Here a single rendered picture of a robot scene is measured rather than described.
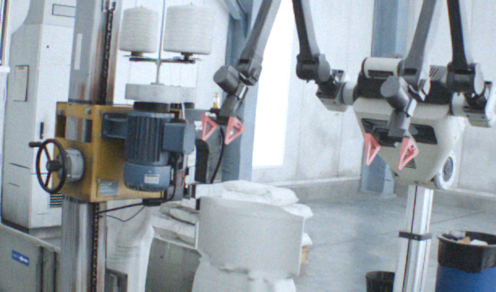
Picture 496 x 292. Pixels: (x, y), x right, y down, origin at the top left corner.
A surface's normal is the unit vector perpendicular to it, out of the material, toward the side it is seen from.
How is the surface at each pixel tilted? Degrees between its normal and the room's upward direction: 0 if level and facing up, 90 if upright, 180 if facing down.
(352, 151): 90
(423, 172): 130
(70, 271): 90
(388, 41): 90
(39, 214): 90
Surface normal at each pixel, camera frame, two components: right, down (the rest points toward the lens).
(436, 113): -0.36, -0.76
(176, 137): -0.29, 0.05
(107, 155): 0.76, 0.11
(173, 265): -0.65, 0.00
